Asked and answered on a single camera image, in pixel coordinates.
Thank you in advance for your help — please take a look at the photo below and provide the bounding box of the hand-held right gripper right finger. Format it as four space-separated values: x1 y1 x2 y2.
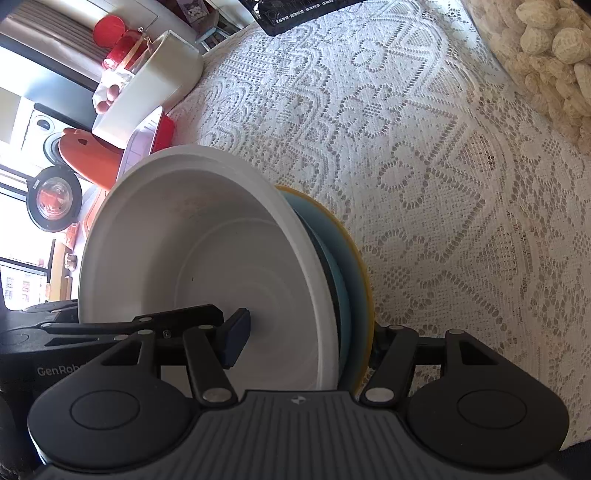
360 323 502 407

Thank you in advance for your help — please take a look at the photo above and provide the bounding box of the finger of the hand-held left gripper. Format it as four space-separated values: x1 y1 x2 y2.
21 300 226 346

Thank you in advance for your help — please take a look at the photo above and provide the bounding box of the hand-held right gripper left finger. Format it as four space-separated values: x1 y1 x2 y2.
99 308 253 406

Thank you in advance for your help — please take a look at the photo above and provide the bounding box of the yellow-rimmed bowl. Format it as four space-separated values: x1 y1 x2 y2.
274 185 376 400

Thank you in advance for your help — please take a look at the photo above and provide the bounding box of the blue bowl with black rim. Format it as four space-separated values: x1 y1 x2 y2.
281 191 366 389

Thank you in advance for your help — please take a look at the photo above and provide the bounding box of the plain white bowl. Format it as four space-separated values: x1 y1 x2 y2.
78 144 344 393

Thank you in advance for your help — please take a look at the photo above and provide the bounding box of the white lace tablecloth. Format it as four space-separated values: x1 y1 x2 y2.
164 0 591 462

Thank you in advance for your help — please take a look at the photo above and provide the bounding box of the white tray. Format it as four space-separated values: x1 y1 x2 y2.
115 106 166 186

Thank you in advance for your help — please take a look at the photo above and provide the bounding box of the red tray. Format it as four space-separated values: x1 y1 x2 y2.
150 113 179 154

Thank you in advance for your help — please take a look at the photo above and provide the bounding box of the orange chair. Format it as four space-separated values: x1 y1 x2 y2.
58 127 123 191

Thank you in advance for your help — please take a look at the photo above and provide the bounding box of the beige plastic container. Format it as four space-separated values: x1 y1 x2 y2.
91 30 205 139

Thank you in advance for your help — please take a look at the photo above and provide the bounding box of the washing machine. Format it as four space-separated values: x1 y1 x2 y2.
18 106 64 165

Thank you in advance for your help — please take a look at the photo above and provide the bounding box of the red transparent jar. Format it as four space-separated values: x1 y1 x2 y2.
102 31 149 73

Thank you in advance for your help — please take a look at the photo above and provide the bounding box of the red canister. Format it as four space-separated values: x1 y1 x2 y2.
92 14 126 52

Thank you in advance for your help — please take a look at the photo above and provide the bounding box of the black snack package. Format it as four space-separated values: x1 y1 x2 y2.
238 0 368 37

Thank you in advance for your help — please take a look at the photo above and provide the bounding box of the glass jar of peanuts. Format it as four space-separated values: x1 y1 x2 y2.
462 0 591 156

